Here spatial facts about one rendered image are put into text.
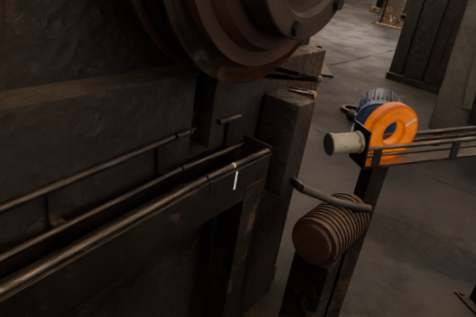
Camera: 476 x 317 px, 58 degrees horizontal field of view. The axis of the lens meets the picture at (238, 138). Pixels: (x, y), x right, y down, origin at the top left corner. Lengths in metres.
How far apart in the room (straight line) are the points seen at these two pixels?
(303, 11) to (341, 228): 0.58
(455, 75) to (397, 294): 2.02
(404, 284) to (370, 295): 0.17
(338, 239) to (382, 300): 0.72
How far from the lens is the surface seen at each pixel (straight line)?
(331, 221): 1.07
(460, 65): 3.45
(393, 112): 1.16
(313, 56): 1.15
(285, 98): 0.97
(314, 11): 0.72
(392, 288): 1.83
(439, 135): 1.37
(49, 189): 0.67
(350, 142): 1.13
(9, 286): 0.61
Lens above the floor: 1.10
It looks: 24 degrees down
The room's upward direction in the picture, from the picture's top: 9 degrees clockwise
